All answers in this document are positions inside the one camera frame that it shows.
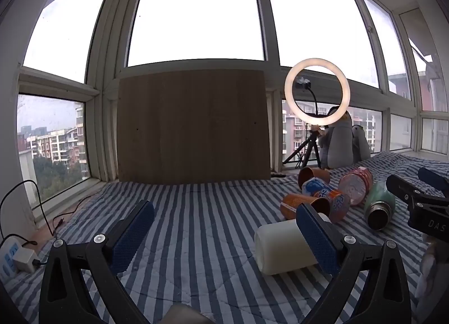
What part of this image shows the brown paper cup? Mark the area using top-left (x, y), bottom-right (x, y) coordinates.
top-left (298, 166), bottom-right (331, 194)

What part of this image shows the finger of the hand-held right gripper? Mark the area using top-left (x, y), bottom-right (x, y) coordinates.
top-left (417, 167), bottom-right (449, 190)
top-left (386, 174), bottom-right (427, 209)

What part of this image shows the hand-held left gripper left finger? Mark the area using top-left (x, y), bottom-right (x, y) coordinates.
top-left (39, 200), bottom-right (155, 324)

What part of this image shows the wooden board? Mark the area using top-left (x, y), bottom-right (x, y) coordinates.
top-left (116, 69), bottom-right (271, 183)

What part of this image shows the black tripod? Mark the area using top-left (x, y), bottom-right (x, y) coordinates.
top-left (282, 125), bottom-right (322, 171)

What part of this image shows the black cable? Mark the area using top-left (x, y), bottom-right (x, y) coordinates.
top-left (0, 180), bottom-right (65, 245)

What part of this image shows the black gooseneck phone holder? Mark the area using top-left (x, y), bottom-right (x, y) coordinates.
top-left (296, 77), bottom-right (320, 115)

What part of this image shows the blue striped blanket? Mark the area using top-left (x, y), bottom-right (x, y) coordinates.
top-left (0, 150), bottom-right (449, 324)

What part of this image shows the white cup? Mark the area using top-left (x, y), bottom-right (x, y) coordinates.
top-left (254, 220), bottom-right (332, 276)

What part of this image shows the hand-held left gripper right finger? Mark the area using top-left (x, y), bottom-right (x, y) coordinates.
top-left (295, 204), bottom-right (411, 324)

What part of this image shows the white power strip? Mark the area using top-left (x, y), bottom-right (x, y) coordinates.
top-left (0, 239), bottom-right (22, 277)

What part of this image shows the pink plastic bottle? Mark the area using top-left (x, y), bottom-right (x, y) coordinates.
top-left (338, 166), bottom-right (374, 206)

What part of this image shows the ring light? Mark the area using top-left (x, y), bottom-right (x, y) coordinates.
top-left (284, 58), bottom-right (351, 125)

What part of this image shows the grey penguin plush toy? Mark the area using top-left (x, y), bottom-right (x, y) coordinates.
top-left (317, 106), bottom-right (371, 170)

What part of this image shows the blue and orange printed cup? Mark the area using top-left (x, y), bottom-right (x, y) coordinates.
top-left (302, 177), bottom-right (352, 223)

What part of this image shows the orange paper cup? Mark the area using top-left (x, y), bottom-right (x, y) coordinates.
top-left (280, 193), bottom-right (331, 221)

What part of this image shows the green thermos bottle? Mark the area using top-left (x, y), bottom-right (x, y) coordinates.
top-left (363, 181), bottom-right (397, 231)

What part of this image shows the white charger plug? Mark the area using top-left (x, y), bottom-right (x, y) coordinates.
top-left (13, 248), bottom-right (41, 274)

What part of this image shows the person's right hand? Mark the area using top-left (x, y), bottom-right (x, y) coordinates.
top-left (416, 238), bottom-right (449, 309)

